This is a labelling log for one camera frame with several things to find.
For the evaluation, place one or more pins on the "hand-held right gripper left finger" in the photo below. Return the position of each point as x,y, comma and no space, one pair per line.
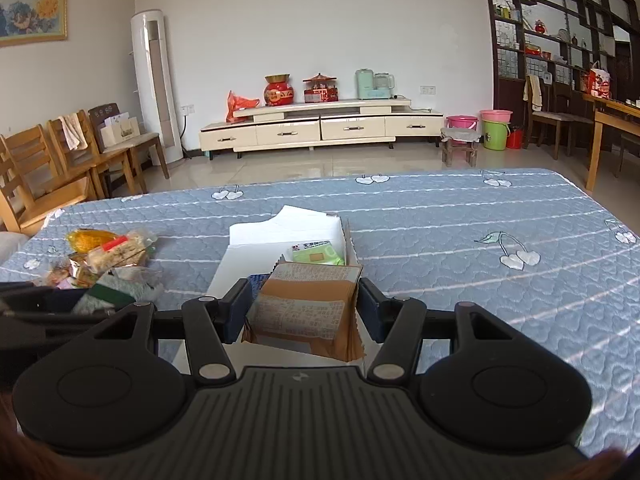
238,310

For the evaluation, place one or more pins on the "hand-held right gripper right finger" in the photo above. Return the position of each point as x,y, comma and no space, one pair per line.
368,306

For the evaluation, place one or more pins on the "brown paper snack packet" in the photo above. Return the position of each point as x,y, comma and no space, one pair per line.
305,305

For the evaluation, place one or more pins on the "white cardboard box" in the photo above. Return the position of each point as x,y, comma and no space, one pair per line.
260,240

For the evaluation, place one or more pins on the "green white snack packet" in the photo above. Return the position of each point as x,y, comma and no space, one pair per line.
117,292

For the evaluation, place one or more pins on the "yellow snack packet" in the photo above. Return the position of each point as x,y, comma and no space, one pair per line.
90,240

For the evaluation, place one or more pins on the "clear red label snack packet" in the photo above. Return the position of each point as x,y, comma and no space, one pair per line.
120,252

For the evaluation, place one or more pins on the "blue snack packet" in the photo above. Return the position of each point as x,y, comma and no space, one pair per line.
259,282

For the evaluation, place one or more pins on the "pile of small snack packets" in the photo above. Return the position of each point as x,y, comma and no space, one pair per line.
70,274

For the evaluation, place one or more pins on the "blue quilted blanket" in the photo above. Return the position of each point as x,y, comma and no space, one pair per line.
450,240

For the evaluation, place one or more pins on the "light wooden chair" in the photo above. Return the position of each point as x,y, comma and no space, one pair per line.
50,200
32,152
95,160

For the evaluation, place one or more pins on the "small wooden stool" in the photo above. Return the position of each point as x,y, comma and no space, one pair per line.
457,142

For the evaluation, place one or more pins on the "cream tv cabinet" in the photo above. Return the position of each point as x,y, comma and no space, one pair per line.
300,127

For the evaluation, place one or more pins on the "dark back wooden chair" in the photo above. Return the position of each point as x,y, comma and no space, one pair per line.
142,140

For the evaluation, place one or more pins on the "beige towel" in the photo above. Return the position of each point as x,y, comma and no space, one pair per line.
72,130

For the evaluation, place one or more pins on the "red plastic bag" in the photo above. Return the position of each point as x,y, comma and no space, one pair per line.
237,107

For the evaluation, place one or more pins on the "pink plastic basin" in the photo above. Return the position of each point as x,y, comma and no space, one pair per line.
461,122

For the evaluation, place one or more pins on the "white paper bag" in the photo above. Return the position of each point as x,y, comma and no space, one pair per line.
120,130

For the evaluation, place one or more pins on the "green bucket with pink lid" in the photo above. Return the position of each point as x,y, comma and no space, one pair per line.
495,132

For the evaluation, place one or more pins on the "red carousel ornament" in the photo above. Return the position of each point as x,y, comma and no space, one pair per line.
321,91

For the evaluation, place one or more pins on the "mint green kitchen appliance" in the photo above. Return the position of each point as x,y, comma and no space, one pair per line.
366,85

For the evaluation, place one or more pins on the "red gold vase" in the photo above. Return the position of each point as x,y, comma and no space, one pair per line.
278,92

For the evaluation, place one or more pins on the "glass blender jug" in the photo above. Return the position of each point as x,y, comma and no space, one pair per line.
385,85

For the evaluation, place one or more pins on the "red plastic bucket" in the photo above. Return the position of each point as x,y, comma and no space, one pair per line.
515,139

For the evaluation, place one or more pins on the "white tower air conditioner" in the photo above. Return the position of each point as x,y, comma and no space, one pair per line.
155,85

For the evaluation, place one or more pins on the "dark wooden dining chair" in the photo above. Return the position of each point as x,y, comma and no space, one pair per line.
555,117

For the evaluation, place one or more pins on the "yellow cloth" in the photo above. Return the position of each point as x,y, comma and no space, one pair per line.
534,92

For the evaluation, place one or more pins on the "wooden dining table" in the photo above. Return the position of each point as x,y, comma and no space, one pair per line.
607,110

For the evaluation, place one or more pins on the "framed flower painting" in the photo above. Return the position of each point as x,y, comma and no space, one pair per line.
30,5

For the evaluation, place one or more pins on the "red gift bag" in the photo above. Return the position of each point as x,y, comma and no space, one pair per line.
599,82

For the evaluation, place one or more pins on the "dark wooden display shelf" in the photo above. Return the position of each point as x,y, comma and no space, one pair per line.
550,35

